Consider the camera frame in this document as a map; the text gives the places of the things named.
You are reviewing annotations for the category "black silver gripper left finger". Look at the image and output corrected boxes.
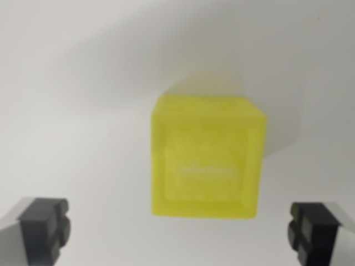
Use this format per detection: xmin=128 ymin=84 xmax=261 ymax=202
xmin=0 ymin=196 xmax=72 ymax=266

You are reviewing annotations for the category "translucent yellow soft cube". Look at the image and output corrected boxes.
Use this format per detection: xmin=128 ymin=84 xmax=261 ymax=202
xmin=150 ymin=94 xmax=267 ymax=220

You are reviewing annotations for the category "black silver gripper right finger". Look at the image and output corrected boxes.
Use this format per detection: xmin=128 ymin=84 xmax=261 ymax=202
xmin=287 ymin=201 xmax=355 ymax=266

